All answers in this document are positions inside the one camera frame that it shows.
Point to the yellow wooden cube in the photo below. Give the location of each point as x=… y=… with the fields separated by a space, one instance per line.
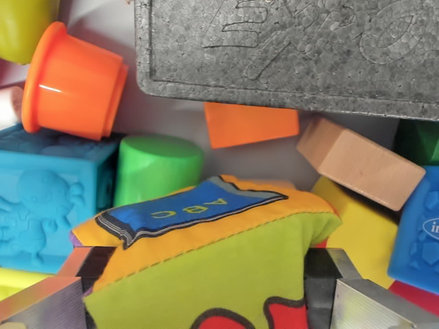
x=363 y=233

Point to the orange wooden block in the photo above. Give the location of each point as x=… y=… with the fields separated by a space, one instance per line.
x=247 y=125

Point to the natural wooden rectangular block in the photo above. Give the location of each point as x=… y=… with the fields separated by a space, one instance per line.
x=363 y=164

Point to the black padded gripper right finger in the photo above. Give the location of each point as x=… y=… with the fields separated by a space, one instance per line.
x=350 y=305

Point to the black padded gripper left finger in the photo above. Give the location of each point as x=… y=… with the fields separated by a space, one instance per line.
x=41 y=305

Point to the orange plastic cup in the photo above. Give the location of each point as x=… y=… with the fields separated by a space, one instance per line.
x=75 y=82

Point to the grey foam whiteboard eraser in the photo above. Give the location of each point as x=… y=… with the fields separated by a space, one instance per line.
x=291 y=61

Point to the light blue embossed rubber cube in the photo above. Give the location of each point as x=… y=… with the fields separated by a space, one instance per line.
x=44 y=198

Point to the soft fabric cube fish print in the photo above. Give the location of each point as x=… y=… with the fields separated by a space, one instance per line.
x=212 y=267

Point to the yellow-green toy pear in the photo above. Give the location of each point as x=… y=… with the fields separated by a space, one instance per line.
x=24 y=27

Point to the white marker with red cap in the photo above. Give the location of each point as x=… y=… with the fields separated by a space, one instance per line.
x=8 y=106

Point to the green wooden triangle block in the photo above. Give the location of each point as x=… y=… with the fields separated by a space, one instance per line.
x=418 y=140

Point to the green wooden cylinder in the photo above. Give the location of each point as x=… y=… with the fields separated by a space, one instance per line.
x=154 y=168

